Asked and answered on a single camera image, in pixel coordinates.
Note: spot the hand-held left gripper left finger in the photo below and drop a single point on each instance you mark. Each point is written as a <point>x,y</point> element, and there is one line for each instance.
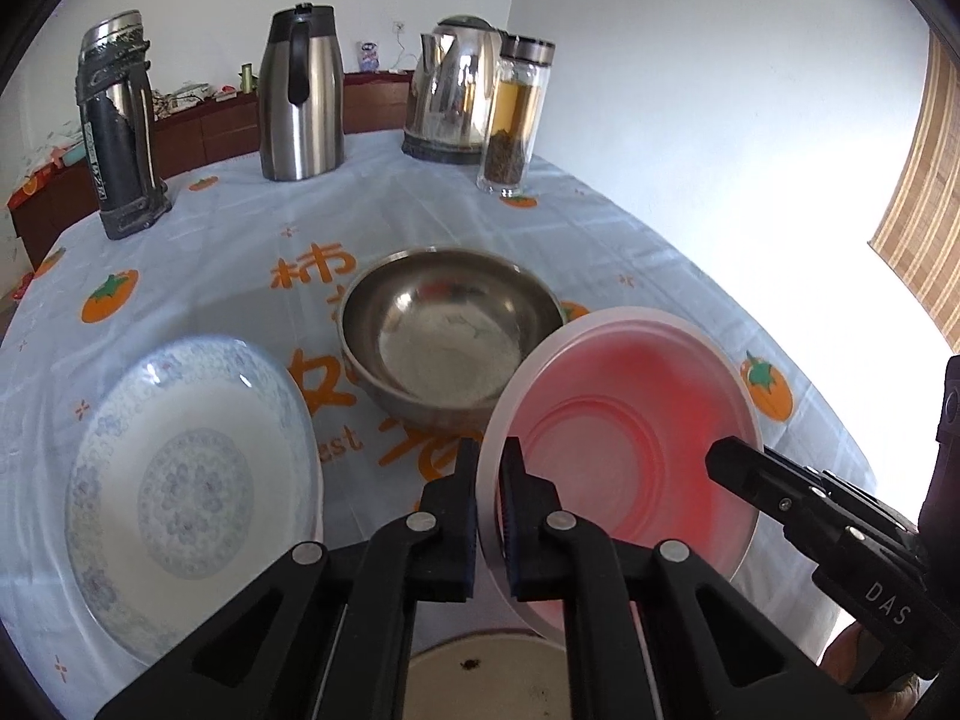
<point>465,540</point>

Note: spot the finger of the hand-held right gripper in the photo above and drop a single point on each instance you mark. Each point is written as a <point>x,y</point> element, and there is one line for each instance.
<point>757,472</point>

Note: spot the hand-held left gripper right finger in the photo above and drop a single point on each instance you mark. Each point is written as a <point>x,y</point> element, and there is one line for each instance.
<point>514,540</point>

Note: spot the red plastic bowl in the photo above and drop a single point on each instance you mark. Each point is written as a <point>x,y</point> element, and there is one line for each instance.
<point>637,420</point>

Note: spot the cream enamel plate dark rim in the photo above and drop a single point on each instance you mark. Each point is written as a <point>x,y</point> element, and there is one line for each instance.
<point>487,682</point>

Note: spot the stainless steel bowl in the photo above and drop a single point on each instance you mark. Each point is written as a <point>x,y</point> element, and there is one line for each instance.
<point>442,345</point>

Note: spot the blue patterned white plate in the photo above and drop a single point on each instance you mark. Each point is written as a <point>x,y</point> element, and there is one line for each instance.
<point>195,480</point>

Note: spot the bamboo window blind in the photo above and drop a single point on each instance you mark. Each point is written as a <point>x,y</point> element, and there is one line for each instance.
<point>922,225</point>

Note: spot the light blue printed tablecloth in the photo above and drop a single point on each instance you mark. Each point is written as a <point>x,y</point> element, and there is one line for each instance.
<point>225,240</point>

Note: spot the glass tea bottle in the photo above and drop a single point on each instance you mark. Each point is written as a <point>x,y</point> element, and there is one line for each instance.
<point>514,120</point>

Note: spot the stainless electric kettle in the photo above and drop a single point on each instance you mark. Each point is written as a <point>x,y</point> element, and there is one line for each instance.
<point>450,97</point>

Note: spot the dark wooden sideboard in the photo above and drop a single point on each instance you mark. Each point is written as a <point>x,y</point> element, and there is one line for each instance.
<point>217,127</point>

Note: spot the small printed packet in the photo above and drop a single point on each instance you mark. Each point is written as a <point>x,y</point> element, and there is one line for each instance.
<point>369,56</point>

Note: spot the green can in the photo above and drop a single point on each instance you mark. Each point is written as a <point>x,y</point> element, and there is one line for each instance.
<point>247,77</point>

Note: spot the black and steel thermos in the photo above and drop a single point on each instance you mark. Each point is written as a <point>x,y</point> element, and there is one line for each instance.
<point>120,142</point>

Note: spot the orange printed box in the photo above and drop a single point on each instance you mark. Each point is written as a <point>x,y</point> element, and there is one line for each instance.
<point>34,186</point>

